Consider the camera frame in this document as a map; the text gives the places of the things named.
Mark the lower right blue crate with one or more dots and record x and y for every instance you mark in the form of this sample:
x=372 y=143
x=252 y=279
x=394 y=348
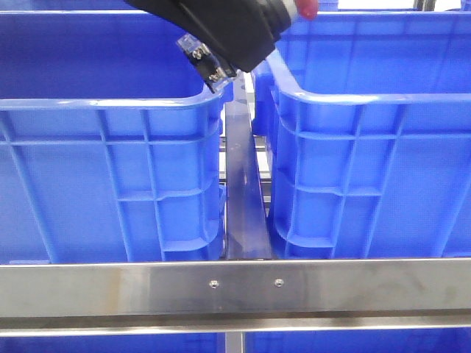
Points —
x=381 y=340

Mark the steel front shelf rail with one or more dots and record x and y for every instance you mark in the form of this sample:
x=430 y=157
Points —
x=148 y=298

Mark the lower left blue crate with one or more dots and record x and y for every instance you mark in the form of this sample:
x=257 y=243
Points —
x=208 y=342

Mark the right blue plastic crate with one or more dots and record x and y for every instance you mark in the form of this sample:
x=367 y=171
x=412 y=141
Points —
x=367 y=118

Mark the steel center divider bar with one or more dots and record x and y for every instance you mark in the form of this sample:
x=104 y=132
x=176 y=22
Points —
x=247 y=233

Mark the blue plastic crate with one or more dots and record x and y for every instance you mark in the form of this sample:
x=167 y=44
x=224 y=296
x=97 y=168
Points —
x=109 y=142
x=367 y=118

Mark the steel vertical post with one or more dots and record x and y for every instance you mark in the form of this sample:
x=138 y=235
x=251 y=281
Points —
x=234 y=342

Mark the red push button switch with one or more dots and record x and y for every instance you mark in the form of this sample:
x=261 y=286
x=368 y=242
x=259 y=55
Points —
x=217 y=72

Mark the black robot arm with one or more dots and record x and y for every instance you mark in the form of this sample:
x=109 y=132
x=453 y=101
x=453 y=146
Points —
x=243 y=33

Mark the rail screw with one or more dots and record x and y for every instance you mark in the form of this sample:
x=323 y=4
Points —
x=279 y=283
x=214 y=283

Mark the right rail screw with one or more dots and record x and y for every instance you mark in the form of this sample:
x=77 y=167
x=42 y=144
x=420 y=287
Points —
x=279 y=283

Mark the left rail screw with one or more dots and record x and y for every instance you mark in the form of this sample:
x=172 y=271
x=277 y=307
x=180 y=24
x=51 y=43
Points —
x=214 y=283

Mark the left blue plastic crate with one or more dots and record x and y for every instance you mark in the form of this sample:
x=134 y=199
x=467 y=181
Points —
x=109 y=142

